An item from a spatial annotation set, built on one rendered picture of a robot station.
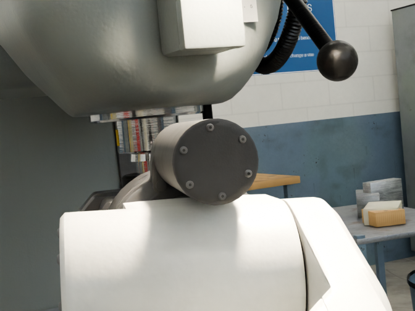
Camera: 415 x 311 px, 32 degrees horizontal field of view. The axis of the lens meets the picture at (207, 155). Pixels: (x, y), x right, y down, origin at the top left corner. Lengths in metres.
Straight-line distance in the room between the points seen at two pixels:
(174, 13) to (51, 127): 0.50
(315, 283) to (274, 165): 5.13
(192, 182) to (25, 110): 0.63
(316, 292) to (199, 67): 0.22
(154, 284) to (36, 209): 0.62
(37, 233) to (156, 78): 0.48
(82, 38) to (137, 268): 0.20
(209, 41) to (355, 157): 5.41
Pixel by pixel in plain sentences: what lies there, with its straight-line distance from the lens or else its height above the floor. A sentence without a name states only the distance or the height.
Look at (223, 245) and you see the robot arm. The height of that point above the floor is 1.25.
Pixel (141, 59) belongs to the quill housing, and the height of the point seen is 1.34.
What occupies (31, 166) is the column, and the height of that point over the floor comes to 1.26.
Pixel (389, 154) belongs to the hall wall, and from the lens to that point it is 6.02.
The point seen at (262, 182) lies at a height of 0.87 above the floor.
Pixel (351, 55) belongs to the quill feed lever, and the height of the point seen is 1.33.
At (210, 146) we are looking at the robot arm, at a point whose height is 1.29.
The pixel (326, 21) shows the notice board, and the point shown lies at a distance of 5.76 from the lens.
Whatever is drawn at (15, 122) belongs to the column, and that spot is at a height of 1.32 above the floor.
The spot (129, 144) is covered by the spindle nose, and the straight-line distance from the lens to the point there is 0.52.
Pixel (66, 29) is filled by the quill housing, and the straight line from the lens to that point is 0.45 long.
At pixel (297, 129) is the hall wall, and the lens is 5.52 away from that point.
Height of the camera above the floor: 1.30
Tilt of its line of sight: 3 degrees down
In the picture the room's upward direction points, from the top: 6 degrees counter-clockwise
